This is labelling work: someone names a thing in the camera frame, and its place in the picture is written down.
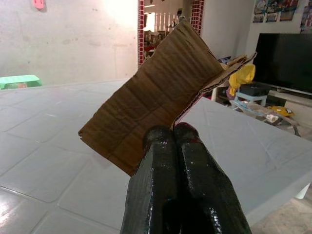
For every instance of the white television cabinet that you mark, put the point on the white television cabinet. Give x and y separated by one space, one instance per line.
299 102

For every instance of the colourful wall poster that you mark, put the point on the colourful wall poster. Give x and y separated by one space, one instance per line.
287 13
306 14
259 12

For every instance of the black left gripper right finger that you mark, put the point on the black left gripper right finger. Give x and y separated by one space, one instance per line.
202 180

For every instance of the grey baby bouncer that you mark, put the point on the grey baby bouncer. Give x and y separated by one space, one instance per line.
256 109

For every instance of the pink plastic wall hanger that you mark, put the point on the pink plastic wall hanger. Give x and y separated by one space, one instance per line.
39 3

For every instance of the green plastic stool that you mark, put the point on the green plastic stool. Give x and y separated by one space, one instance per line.
19 80

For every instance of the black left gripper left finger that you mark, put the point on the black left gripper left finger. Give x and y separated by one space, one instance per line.
156 170

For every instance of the red mosaic tile door frame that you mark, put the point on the red mosaic tile door frame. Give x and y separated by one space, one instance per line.
141 36

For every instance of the small light blue table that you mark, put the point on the small light blue table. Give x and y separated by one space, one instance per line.
251 96

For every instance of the black box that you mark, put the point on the black box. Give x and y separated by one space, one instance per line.
256 89

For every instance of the torn cardboard red print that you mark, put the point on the torn cardboard red print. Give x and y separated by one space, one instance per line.
158 97

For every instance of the small white table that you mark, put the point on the small white table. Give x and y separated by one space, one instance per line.
215 95

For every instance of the yellow cloth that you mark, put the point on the yellow cloth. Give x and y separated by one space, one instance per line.
243 75

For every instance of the black flat screen television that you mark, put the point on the black flat screen television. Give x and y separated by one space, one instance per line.
282 61

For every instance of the yellow soft toy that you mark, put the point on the yellow soft toy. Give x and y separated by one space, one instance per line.
282 111

